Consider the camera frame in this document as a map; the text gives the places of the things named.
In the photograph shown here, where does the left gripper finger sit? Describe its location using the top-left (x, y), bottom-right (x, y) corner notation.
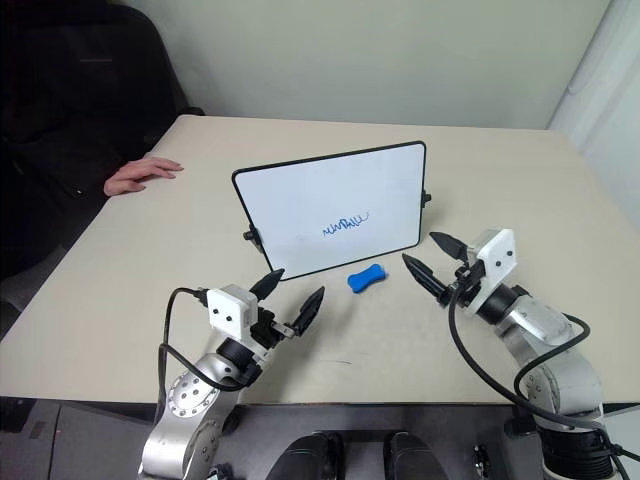
top-left (249, 268), bottom-right (286, 302)
top-left (291, 286), bottom-right (326, 338)

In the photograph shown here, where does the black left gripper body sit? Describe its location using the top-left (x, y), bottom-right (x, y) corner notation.
top-left (248, 306), bottom-right (297, 352)

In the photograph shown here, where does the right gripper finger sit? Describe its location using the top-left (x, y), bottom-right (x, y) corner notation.
top-left (401, 253), bottom-right (450, 303)
top-left (429, 230), bottom-right (470, 261)

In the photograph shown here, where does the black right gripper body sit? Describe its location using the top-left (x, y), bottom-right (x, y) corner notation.
top-left (437, 248), bottom-right (487, 309)

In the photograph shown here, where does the blue bone-shaped eraser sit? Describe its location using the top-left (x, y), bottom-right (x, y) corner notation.
top-left (347, 266), bottom-right (389, 296)

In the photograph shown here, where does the person's bare hand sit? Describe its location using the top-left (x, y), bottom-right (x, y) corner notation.
top-left (103, 156), bottom-right (186, 198)

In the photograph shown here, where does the black-framed small whiteboard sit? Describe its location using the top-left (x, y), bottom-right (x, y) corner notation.
top-left (231, 141), bottom-right (433, 283)

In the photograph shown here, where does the dark rounded shape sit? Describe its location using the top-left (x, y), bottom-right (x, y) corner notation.
top-left (271, 432), bottom-right (345, 480)
top-left (382, 431), bottom-right (442, 480)

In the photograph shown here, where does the black office chair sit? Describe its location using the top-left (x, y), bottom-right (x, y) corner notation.
top-left (112, 3), bottom-right (206, 154)

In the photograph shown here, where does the person in black jacket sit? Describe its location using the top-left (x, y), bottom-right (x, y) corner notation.
top-left (0, 0), bottom-right (132, 284)

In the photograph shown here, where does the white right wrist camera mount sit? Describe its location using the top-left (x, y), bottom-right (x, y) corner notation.
top-left (466, 228), bottom-right (516, 317)

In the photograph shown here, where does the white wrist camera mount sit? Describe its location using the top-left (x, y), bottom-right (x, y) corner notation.
top-left (466, 228), bottom-right (516, 317)
top-left (206, 283), bottom-right (270, 359)

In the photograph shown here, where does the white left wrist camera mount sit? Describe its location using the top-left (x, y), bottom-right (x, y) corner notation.
top-left (206, 283), bottom-right (270, 359)

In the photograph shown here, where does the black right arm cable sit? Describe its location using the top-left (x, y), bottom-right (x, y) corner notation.
top-left (447, 292), bottom-right (632, 480)

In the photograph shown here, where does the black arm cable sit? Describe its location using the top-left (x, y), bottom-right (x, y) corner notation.
top-left (157, 286), bottom-right (253, 431)
top-left (447, 292), bottom-right (632, 480)

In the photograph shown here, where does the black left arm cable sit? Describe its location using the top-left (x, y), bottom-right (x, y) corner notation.
top-left (157, 286), bottom-right (253, 431)

